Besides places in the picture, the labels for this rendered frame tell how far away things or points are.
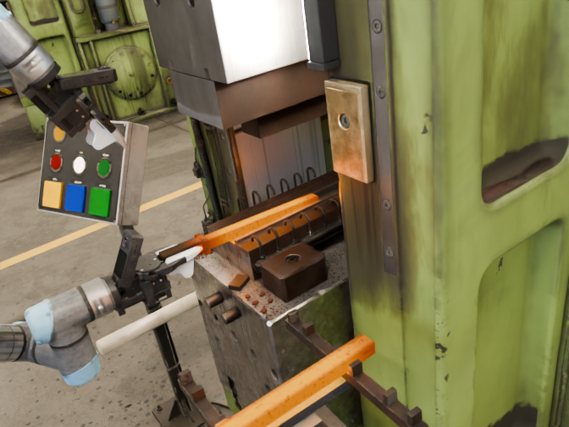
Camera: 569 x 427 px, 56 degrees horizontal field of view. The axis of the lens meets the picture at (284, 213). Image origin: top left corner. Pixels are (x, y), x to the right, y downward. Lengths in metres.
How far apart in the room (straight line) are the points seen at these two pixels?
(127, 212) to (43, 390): 1.29
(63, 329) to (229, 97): 0.54
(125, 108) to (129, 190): 4.53
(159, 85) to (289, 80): 5.01
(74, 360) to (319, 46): 0.74
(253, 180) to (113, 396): 1.31
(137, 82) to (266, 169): 4.59
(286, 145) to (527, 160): 0.64
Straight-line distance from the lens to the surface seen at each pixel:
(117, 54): 5.90
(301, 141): 1.49
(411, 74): 0.82
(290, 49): 1.04
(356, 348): 0.86
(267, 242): 1.18
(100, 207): 1.53
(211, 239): 1.17
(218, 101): 1.02
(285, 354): 1.14
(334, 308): 1.18
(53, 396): 2.58
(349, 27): 0.89
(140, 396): 2.38
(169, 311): 1.66
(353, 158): 0.93
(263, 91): 1.07
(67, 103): 1.12
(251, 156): 1.40
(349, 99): 0.90
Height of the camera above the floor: 1.59
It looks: 28 degrees down
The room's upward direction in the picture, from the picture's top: 9 degrees counter-clockwise
